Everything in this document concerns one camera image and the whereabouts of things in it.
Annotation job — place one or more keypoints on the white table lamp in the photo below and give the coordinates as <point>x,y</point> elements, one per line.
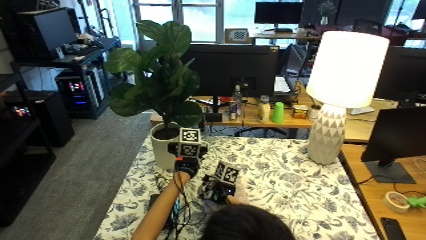
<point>343,73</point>

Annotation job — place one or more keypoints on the black smartphone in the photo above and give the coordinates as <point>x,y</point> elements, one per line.
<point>393,229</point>

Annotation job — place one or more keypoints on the green plastic cup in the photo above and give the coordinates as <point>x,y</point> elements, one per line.
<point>278,113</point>

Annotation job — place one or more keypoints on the black monitor with square stand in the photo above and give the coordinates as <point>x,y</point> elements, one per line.
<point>397,136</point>

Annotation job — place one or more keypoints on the clear plastic bottle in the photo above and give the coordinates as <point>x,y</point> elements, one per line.
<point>238,98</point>

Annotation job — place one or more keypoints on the person's right hand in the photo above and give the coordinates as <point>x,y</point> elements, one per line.
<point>216,192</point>

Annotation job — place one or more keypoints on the checkered calibration board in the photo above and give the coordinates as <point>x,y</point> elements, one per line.
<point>238,35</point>

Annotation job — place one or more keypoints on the roll of beige tape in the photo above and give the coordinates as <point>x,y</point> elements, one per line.
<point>395,202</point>

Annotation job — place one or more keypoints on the white marker cube on glove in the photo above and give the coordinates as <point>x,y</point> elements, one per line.
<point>226,173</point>
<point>190,142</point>

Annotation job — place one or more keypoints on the white marker cube on right glove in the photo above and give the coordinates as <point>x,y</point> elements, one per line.
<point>226,173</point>

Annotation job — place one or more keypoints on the black monitor beside lamp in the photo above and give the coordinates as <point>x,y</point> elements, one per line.
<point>402,73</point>

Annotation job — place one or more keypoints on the large black box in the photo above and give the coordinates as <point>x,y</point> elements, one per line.
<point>46,31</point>

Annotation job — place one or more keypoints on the black metal shelf rack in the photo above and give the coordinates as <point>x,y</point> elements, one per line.
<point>66,61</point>

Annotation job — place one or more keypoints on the wooden desk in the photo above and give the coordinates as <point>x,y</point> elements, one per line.
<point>253,121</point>

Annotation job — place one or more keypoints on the white marker cube on left glove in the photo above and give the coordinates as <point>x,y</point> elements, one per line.
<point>190,142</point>

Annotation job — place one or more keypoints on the wooden side table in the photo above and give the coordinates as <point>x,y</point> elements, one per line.
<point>377,200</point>

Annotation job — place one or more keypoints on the green fiddle leaf plant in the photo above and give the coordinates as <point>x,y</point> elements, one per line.
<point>166,73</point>

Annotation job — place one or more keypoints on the slim drink can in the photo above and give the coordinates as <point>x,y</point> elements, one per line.
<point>233,110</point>

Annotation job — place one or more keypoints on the black monitor by window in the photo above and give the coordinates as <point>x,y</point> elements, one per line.
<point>278,12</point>

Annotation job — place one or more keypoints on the computer tower with coloured lights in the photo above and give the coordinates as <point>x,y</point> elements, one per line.
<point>81,91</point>

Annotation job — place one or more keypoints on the white plant pot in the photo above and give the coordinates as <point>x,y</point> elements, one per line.
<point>160,150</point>

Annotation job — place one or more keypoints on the small green toy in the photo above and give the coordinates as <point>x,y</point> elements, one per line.
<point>417,201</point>

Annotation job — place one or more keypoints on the black monitor seen from behind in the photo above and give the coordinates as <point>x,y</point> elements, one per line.
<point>230,68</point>

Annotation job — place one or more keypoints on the person's left hand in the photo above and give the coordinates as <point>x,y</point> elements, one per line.
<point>186,166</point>

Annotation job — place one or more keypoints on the yellow jar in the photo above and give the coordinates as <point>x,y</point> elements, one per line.
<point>299,112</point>

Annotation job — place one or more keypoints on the blue floral tablecloth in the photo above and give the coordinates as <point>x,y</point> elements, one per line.
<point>287,186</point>

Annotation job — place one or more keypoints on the small black flat device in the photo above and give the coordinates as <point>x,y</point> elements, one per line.
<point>153,201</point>

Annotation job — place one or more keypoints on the open laptop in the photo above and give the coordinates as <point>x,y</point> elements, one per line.
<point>290,70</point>

